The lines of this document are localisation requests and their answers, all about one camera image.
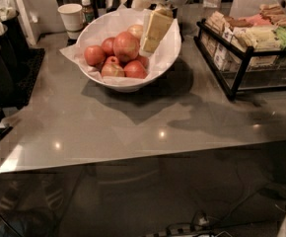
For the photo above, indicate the black wire condiment rack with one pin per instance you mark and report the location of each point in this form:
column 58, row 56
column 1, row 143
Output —
column 246, row 54

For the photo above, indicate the black rubber mat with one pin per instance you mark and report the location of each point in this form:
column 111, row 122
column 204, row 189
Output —
column 25, row 86

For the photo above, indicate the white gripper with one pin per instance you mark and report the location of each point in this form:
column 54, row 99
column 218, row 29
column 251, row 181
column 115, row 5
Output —
column 159, row 19

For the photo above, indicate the right hidden red apple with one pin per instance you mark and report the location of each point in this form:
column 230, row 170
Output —
column 144, row 60

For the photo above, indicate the white paper cup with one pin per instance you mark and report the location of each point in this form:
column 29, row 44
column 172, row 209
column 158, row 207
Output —
column 72, row 17

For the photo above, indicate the back left red apple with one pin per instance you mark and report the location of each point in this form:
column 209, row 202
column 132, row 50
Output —
column 107, row 46

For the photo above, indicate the white bowl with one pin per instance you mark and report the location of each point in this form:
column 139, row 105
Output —
column 129, row 86

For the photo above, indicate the power strip with cables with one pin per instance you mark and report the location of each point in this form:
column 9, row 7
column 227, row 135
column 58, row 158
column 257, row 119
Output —
column 199, row 226

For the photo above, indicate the small brown glass bottle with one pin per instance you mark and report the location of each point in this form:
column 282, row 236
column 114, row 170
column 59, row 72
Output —
column 88, row 11

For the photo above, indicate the black container left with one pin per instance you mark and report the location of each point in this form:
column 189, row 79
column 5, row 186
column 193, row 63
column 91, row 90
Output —
column 13, row 53

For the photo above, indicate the white napkin holder box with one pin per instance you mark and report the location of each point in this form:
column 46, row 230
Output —
column 28, row 17

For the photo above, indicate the front left red-yellow apple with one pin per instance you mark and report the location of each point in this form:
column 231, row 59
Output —
column 112, row 70

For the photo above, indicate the front right red apple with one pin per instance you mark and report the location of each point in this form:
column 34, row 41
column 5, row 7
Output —
column 135, row 69

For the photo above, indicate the small centre red apple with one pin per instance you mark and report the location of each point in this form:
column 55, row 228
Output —
column 112, row 60

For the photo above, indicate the pale yellow-red back apple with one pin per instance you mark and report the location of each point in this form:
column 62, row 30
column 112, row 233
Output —
column 136, row 30

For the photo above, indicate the large top red apple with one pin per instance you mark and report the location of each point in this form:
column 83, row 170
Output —
column 125, row 46

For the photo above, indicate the white paper liner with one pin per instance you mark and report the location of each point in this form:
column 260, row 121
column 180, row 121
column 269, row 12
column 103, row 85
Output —
column 100, row 27

